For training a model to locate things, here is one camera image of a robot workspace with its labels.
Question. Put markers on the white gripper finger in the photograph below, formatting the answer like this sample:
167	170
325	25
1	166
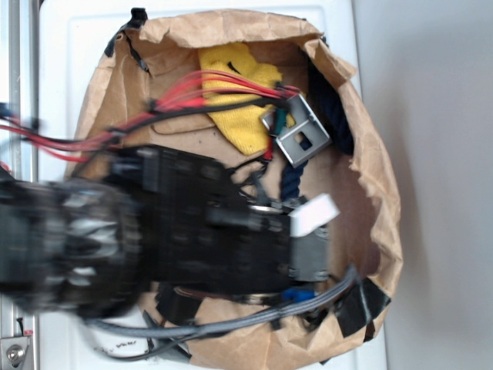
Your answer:
315	213

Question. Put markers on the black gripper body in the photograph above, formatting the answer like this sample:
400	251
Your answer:
229	250

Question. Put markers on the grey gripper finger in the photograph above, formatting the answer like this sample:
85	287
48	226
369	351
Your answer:
309	257

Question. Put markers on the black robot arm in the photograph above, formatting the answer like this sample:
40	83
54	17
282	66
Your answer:
91	247

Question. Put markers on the yellow microfiber cloth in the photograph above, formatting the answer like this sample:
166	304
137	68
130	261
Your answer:
232	66

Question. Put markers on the brown paper bag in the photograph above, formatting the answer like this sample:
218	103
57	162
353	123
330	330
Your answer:
146	61

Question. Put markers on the white tray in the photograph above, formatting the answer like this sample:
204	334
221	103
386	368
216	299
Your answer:
72	39

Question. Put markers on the grey metal bracket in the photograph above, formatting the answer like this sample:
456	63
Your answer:
296	131

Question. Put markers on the aluminium frame rail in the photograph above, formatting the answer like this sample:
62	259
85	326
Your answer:
20	91

